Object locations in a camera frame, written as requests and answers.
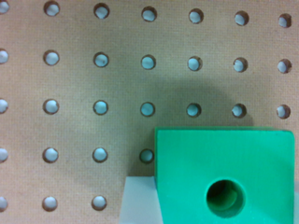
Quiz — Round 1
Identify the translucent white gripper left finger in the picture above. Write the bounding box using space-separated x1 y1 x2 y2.
119 176 164 224

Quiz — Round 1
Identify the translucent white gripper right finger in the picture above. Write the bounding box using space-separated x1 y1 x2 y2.
293 181 299 224

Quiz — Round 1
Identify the green block with round hole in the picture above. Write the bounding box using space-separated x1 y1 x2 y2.
155 127 295 224

